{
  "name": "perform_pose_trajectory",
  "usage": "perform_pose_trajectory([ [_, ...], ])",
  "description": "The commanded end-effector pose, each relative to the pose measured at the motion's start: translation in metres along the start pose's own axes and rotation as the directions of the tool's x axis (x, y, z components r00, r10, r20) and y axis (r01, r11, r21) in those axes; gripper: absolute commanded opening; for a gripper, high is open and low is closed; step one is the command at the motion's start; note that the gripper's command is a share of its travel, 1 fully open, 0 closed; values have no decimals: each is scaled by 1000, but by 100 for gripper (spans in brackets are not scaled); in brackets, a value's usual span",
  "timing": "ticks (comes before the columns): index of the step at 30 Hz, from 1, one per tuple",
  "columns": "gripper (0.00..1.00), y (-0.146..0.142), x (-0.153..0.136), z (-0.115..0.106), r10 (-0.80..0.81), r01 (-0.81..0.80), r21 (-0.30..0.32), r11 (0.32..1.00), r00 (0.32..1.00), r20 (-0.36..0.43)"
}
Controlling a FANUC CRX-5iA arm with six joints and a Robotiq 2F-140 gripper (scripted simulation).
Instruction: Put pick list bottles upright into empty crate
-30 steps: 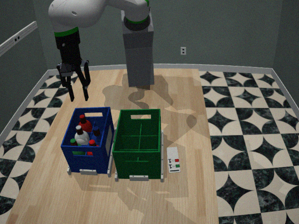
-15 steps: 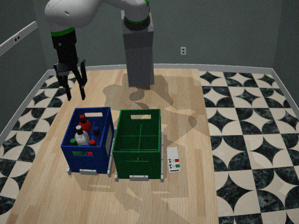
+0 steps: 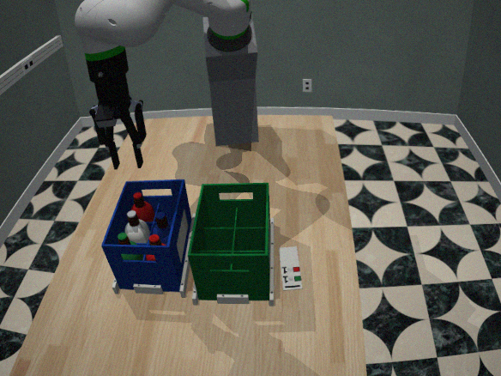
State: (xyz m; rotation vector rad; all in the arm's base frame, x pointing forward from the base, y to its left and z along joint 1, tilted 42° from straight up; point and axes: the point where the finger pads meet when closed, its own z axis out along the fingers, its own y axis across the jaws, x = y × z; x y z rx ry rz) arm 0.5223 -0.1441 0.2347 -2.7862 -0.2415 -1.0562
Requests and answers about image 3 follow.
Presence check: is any blue plastic bottle crate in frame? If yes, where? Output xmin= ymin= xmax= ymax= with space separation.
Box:
xmin=101 ymin=181 xmax=192 ymax=292

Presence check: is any white paper pick list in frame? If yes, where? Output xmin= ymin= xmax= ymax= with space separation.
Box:
xmin=279 ymin=246 xmax=303 ymax=290

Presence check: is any white bottle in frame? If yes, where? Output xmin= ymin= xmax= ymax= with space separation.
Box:
xmin=124 ymin=210 xmax=150 ymax=243

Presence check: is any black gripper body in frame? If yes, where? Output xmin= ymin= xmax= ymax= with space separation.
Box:
xmin=94 ymin=74 xmax=132 ymax=115

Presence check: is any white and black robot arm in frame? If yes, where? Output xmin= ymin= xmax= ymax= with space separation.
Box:
xmin=75 ymin=0 xmax=252 ymax=128

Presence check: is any green crate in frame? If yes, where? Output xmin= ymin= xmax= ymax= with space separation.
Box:
xmin=188 ymin=185 xmax=270 ymax=300

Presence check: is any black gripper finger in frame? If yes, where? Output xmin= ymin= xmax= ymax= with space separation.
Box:
xmin=89 ymin=105 xmax=120 ymax=170
xmin=121 ymin=100 xmax=147 ymax=168

